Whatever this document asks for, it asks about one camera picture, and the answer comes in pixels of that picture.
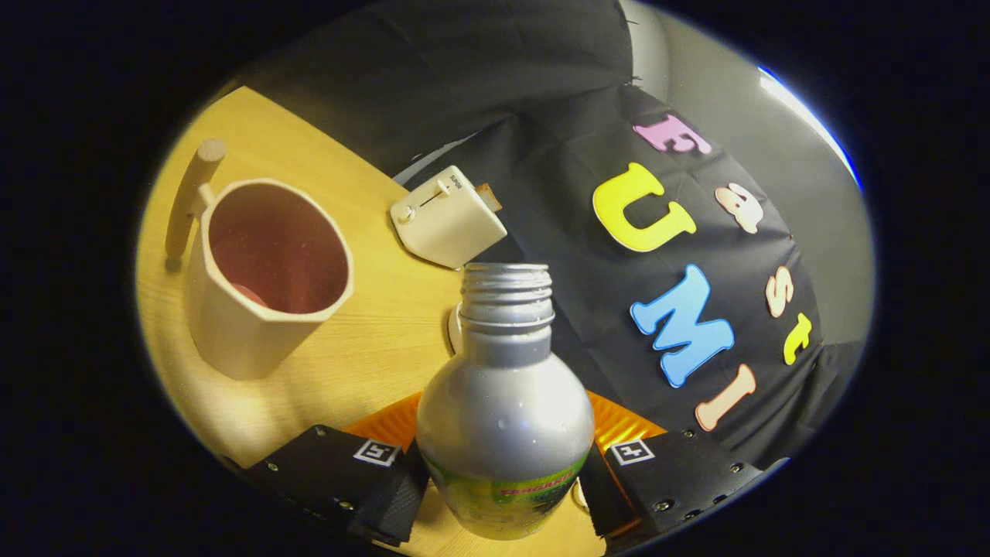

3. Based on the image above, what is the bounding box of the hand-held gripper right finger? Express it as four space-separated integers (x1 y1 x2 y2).
580 391 790 550

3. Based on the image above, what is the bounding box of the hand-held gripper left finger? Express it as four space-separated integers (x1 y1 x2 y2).
246 391 431 547

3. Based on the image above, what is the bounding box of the silver juice bottle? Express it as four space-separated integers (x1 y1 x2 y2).
416 261 596 541

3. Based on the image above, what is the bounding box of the beige cup with stick handle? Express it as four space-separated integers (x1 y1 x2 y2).
165 138 355 381

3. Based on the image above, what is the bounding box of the wooden table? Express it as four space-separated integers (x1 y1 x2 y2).
135 85 608 557

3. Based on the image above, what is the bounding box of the white toaster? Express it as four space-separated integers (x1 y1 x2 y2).
389 165 508 271

